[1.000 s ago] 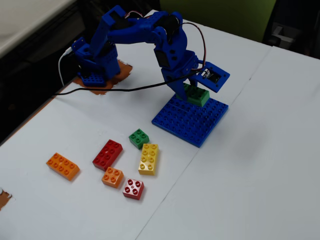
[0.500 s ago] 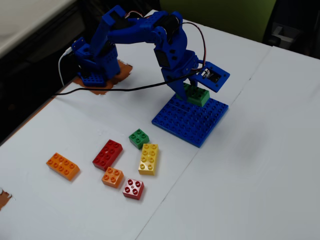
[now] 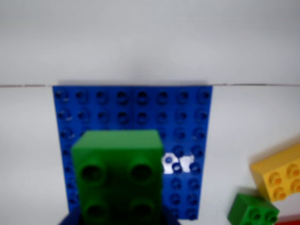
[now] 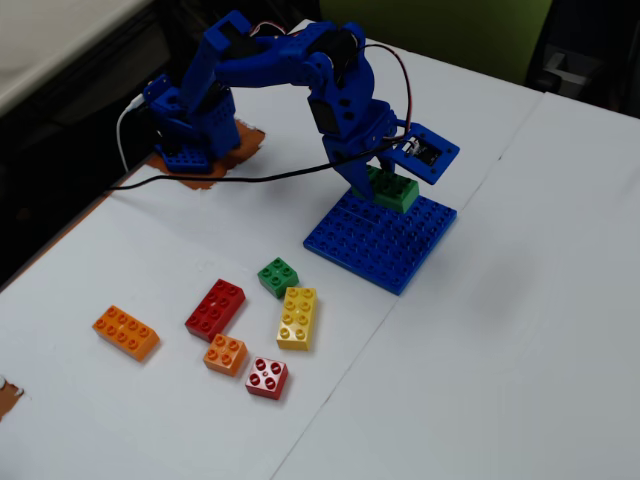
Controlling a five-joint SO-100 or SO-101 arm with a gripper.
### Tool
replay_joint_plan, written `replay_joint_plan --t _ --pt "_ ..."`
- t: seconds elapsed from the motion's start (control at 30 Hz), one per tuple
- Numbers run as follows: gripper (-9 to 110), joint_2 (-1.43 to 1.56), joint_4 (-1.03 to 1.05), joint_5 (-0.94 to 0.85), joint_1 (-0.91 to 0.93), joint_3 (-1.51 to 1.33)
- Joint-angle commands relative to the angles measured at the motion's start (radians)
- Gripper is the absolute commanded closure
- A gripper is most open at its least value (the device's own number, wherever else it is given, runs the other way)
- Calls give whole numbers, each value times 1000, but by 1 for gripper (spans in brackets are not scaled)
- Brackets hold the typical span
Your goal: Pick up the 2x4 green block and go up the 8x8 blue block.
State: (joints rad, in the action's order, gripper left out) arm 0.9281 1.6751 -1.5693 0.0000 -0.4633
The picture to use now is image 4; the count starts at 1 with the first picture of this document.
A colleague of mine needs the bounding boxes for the black office chair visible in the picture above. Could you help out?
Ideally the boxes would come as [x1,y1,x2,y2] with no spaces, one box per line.
[524,0,640,119]

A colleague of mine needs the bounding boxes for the blue 8x8 baseplate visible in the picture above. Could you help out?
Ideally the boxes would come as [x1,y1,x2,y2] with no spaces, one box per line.
[302,188,458,297]

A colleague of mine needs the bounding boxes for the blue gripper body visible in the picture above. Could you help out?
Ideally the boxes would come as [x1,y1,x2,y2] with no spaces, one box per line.
[321,98,400,169]

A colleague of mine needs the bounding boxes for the red 2x4 block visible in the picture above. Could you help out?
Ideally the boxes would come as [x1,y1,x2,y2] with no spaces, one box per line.
[184,278,247,344]

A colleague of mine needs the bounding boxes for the red 2x2 block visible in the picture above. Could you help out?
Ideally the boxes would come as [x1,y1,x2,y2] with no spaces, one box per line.
[244,356,289,402]

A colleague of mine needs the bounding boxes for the green 2x2 block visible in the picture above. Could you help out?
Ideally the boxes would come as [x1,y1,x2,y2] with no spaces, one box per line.
[256,256,300,300]

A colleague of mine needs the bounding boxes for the green 2x4 block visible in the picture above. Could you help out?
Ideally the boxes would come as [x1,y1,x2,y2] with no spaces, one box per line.
[351,166,420,215]

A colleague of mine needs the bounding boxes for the lime green panel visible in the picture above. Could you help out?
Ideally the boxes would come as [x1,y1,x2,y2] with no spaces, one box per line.
[319,0,554,86]

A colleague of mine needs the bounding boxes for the yellow 2x4 block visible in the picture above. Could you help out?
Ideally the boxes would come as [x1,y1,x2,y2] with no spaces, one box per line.
[275,286,319,352]

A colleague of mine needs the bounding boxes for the white desk board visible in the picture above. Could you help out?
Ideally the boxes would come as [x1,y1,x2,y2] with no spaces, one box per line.
[0,0,156,119]

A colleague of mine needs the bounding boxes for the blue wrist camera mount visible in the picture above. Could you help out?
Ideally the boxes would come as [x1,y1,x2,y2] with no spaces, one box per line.
[384,122,460,186]

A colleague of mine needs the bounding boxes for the long black cable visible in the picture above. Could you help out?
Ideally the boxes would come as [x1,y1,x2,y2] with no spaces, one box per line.
[107,134,416,192]

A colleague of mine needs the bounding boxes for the orange 2x4 block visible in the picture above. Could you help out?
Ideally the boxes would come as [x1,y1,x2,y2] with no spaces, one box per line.
[91,304,161,362]

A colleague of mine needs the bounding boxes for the orange 2x2 block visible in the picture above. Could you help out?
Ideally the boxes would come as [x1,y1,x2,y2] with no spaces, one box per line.
[202,332,249,377]

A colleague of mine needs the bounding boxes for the red black servo wire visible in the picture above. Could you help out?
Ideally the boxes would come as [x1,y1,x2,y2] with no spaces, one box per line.
[248,20,291,37]
[362,43,416,134]

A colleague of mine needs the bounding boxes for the white cable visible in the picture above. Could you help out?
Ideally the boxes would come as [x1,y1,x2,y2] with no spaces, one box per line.
[116,94,151,174]

